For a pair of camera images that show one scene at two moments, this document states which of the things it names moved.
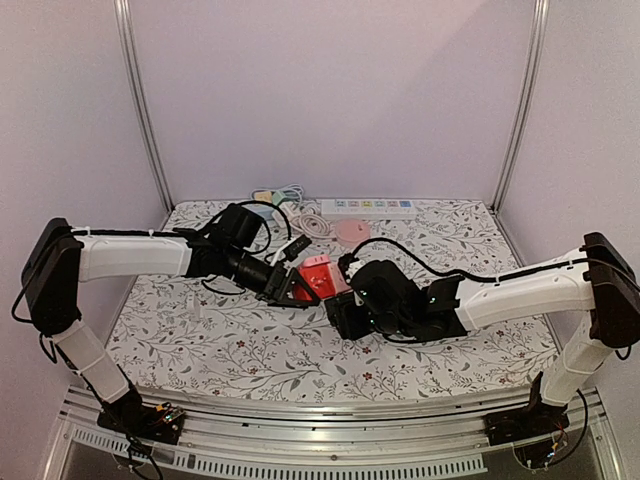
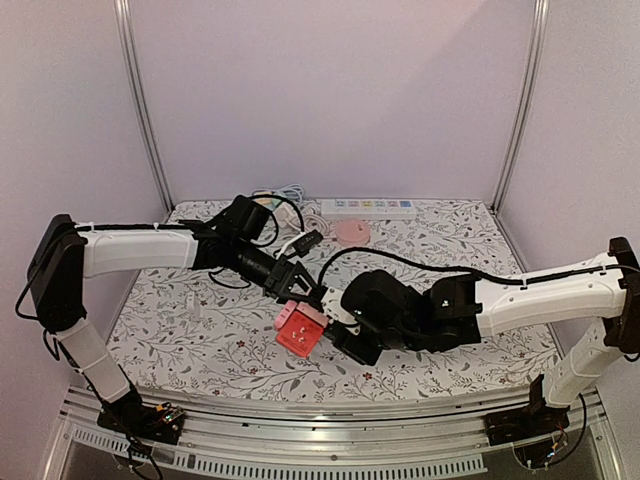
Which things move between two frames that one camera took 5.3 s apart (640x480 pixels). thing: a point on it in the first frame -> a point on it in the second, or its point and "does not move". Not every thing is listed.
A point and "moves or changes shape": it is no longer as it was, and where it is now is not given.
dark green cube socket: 351,320 moves or changes shape
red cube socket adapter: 325,279 -> 303,331
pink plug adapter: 316,260 -> 284,313
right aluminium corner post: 540,21 does not move
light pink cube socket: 339,281 -> 312,313
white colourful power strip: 368,208 does not move
